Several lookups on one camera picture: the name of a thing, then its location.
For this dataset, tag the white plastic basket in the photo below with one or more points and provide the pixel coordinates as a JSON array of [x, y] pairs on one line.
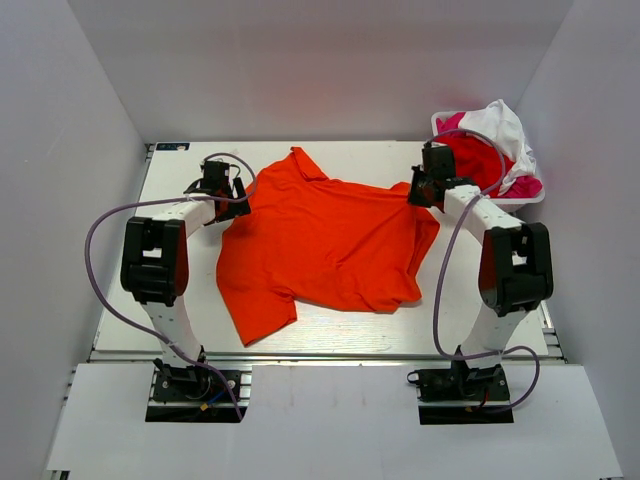
[[507, 203]]

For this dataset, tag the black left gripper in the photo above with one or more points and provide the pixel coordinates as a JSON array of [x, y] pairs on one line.
[[235, 209]]

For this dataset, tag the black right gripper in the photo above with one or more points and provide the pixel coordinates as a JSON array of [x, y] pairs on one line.
[[414, 197]]

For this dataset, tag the blue table label sticker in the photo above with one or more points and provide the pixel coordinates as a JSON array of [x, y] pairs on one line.
[[172, 146]]

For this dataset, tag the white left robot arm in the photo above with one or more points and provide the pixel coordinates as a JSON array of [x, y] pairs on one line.
[[155, 265]]

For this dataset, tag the pink t-shirt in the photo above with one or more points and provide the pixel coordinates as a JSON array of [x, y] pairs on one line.
[[450, 127]]

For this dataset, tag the red t-shirt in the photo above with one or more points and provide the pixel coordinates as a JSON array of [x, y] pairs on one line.
[[474, 159]]

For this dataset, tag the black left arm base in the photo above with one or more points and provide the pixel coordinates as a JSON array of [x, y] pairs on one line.
[[197, 395]]

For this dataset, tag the white t-shirt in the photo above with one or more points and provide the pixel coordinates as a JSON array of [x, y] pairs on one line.
[[498, 122]]

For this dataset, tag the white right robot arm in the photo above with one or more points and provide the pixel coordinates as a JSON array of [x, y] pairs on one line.
[[515, 269]]

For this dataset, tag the orange t-shirt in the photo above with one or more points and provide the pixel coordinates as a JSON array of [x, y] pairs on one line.
[[336, 244]]

